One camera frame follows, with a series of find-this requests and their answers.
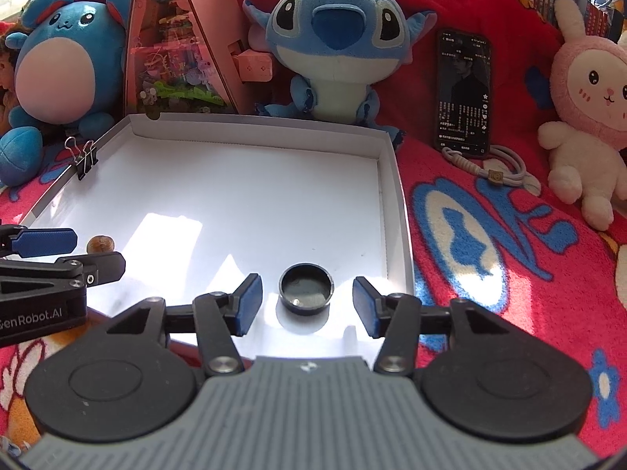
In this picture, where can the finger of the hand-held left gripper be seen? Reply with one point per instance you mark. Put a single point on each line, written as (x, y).
(44, 242)
(105, 267)

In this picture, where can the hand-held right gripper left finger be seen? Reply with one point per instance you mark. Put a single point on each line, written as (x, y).
(249, 306)

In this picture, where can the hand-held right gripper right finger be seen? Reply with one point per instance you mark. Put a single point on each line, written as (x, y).
(365, 307)

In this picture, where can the brown walnut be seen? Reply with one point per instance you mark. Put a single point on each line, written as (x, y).
(100, 245)

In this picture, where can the black round cap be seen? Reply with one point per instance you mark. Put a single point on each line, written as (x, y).
(306, 298)

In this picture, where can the white cardboard box tray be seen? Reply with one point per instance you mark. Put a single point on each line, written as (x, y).
(220, 196)

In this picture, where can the black binder clip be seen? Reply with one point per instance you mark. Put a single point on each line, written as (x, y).
(84, 164)

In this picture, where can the red printed blanket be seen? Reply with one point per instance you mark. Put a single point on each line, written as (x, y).
(490, 254)

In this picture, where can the round blue mouse plush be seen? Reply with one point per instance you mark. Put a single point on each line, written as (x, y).
(63, 73)

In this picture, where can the pink triangular miniature house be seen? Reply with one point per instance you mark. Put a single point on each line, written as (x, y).
(171, 68)

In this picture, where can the blue alien plush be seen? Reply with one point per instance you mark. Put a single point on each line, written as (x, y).
(338, 73)

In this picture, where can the black smartphone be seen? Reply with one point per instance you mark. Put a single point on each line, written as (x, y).
(463, 88)

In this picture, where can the pink bunny plush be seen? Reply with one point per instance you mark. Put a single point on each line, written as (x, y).
(597, 88)

